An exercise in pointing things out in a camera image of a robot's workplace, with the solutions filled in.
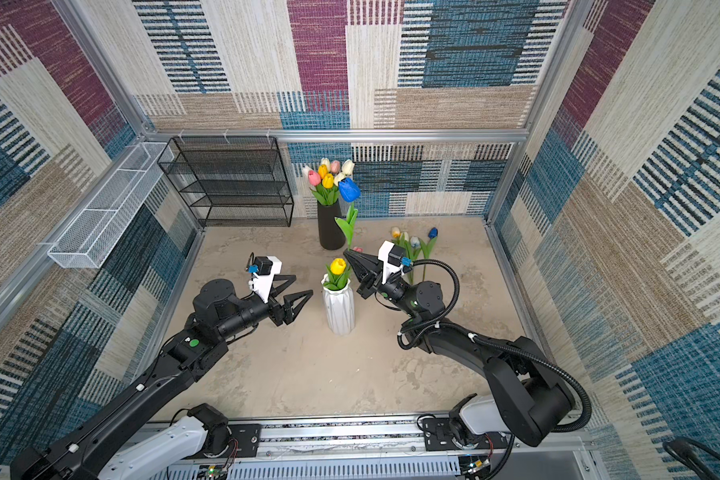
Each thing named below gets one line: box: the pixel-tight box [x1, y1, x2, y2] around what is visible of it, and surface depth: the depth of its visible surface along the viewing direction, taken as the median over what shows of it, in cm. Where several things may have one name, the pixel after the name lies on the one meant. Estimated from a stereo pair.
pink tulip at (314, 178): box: [308, 170, 321, 186], surface depth 91 cm
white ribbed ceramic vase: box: [321, 273, 356, 336], surface depth 79 cm
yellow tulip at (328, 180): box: [322, 173, 334, 189], surface depth 91 cm
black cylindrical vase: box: [317, 199, 346, 251], surface depth 111 cm
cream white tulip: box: [342, 159, 355, 176], surface depth 92 cm
